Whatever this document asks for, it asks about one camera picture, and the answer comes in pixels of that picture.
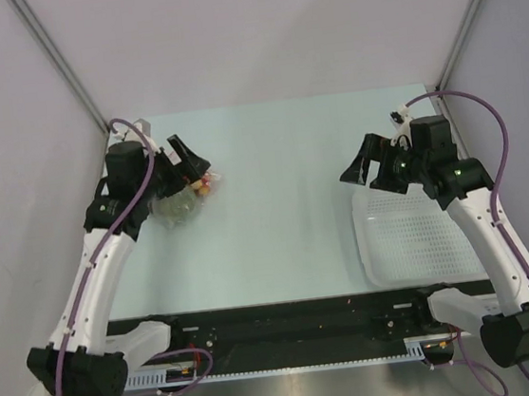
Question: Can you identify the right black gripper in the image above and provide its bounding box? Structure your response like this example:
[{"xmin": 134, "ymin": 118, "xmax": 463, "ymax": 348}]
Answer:
[{"xmin": 336, "ymin": 127, "xmax": 432, "ymax": 201}]

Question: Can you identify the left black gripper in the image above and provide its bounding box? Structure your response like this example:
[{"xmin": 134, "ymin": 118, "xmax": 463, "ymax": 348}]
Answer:
[{"xmin": 131, "ymin": 132, "xmax": 212, "ymax": 203}]

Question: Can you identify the clear zip top bag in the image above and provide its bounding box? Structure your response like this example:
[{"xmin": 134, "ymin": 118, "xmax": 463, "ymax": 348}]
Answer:
[{"xmin": 149, "ymin": 170, "xmax": 223, "ymax": 228}]

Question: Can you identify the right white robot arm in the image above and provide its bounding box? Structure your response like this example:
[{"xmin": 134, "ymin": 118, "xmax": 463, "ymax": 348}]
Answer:
[{"xmin": 340, "ymin": 115, "xmax": 529, "ymax": 368}]

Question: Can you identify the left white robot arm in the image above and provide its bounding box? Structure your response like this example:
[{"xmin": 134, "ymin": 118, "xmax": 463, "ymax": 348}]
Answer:
[{"xmin": 26, "ymin": 135, "xmax": 211, "ymax": 396}]

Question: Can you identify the fake green melon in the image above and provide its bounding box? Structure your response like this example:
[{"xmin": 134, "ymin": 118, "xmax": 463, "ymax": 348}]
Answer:
[{"xmin": 152, "ymin": 187, "xmax": 200, "ymax": 227}]

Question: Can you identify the white perforated plastic basket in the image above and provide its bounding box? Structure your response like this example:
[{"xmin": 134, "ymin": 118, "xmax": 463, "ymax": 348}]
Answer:
[{"xmin": 351, "ymin": 185, "xmax": 487, "ymax": 290}]

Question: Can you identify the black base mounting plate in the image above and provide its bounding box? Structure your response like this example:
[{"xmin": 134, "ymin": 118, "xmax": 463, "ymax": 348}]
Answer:
[{"xmin": 105, "ymin": 276, "xmax": 501, "ymax": 388}]

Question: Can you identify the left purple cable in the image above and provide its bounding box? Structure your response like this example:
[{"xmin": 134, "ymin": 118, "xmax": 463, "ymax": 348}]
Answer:
[{"xmin": 25, "ymin": 114, "xmax": 183, "ymax": 396}]

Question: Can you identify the purple cable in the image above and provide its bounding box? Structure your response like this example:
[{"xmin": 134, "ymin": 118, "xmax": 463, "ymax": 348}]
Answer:
[
  {"xmin": 25, "ymin": 114, "xmax": 183, "ymax": 396},
  {"xmin": 405, "ymin": 81, "xmax": 529, "ymax": 396}
]

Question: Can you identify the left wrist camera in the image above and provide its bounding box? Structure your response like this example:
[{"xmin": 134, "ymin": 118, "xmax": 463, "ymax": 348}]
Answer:
[{"xmin": 134, "ymin": 119, "xmax": 151, "ymax": 138}]

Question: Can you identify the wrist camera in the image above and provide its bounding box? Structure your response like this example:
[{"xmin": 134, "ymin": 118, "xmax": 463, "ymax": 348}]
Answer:
[
  {"xmin": 389, "ymin": 104, "xmax": 412, "ymax": 127},
  {"xmin": 134, "ymin": 119, "xmax": 151, "ymax": 138}
]

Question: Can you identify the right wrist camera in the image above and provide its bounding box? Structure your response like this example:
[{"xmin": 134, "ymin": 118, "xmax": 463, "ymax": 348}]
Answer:
[{"xmin": 389, "ymin": 104, "xmax": 412, "ymax": 127}]

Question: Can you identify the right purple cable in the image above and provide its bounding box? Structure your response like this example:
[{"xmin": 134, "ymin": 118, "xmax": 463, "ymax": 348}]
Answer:
[{"xmin": 405, "ymin": 81, "xmax": 529, "ymax": 396}]

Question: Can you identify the white slotted cable duct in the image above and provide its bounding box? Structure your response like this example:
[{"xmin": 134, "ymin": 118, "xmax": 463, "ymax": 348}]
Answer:
[{"xmin": 121, "ymin": 330, "xmax": 475, "ymax": 395}]

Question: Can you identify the left aluminium frame post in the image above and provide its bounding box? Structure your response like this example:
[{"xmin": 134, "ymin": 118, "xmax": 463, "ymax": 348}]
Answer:
[{"xmin": 6, "ymin": 0, "xmax": 110, "ymax": 136}]

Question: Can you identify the aluminium frame post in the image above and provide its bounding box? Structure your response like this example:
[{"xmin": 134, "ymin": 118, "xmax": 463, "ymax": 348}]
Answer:
[
  {"xmin": 432, "ymin": 0, "xmax": 484, "ymax": 90},
  {"xmin": 6, "ymin": 0, "xmax": 110, "ymax": 136}
]

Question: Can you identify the right aluminium frame post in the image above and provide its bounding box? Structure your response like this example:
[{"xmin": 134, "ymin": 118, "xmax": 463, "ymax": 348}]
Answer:
[{"xmin": 432, "ymin": 0, "xmax": 484, "ymax": 90}]

